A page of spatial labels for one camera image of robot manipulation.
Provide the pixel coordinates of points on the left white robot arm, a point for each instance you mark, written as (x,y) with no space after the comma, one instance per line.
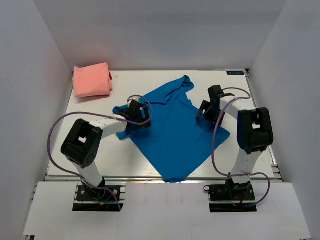
(83,140)

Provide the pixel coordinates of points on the blue table label sticker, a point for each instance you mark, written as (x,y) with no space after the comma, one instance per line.
(235,73)

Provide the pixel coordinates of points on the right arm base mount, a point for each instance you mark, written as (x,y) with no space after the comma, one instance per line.
(231,197)

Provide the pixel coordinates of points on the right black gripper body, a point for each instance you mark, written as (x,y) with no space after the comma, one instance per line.
(212,114)

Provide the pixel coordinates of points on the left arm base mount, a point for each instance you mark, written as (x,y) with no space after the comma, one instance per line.
(86,200)

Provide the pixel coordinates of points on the blue t shirt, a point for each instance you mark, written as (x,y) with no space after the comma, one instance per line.
(175,144)

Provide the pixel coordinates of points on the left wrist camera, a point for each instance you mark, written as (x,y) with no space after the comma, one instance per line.
(131,100)

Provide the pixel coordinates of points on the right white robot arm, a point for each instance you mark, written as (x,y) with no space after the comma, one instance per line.
(254,131)

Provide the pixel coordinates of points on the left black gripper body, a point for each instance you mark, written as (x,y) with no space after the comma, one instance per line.
(140,120)

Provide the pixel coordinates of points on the folded pink t shirt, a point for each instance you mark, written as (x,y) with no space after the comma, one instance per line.
(92,81)

